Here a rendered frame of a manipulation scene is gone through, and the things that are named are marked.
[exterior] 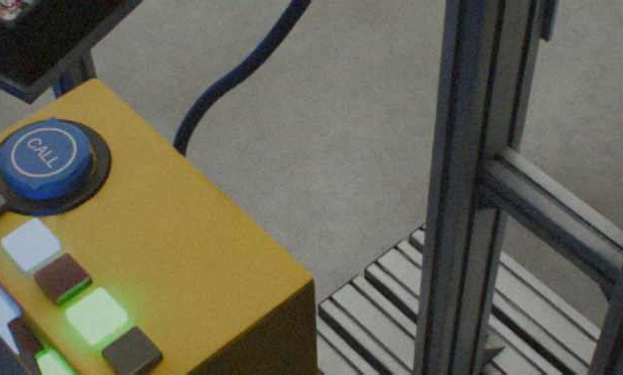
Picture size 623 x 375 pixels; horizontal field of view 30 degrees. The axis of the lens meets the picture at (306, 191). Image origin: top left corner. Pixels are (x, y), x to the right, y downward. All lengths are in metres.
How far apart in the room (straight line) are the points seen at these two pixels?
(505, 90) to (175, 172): 0.63
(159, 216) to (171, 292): 0.04
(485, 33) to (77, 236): 0.58
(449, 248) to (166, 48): 1.00
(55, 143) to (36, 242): 0.05
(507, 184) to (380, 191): 0.74
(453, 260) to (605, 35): 0.98
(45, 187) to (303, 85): 1.54
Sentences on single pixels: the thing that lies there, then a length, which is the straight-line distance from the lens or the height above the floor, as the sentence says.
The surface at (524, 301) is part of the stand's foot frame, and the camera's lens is 1.67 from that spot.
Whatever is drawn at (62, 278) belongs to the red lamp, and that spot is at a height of 1.08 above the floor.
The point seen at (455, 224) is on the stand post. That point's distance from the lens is 1.21.
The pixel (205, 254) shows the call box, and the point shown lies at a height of 1.07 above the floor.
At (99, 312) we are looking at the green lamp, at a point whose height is 1.08.
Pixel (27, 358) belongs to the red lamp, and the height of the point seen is 1.04.
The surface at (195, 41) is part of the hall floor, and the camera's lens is 2.13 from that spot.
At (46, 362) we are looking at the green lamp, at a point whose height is 1.06.
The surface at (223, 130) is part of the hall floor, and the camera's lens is 1.97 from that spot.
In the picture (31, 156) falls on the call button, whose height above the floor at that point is 1.08.
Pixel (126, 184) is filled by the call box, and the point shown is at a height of 1.07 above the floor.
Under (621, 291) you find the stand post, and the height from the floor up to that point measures 0.59.
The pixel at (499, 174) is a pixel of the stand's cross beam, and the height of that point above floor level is 0.58.
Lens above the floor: 1.46
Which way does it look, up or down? 51 degrees down
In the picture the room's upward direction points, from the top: 2 degrees counter-clockwise
